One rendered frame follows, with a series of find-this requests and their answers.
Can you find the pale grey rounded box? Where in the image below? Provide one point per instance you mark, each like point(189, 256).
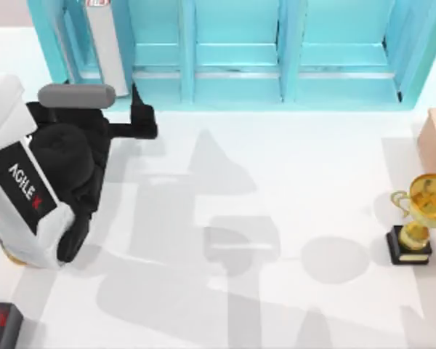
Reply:
point(76, 96)

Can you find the white book with red label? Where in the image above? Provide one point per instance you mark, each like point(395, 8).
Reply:
point(109, 47)

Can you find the gold trophy with black base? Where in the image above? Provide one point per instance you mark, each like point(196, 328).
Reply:
point(427, 203)

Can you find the light blue rack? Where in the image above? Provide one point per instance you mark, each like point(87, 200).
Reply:
point(236, 54)

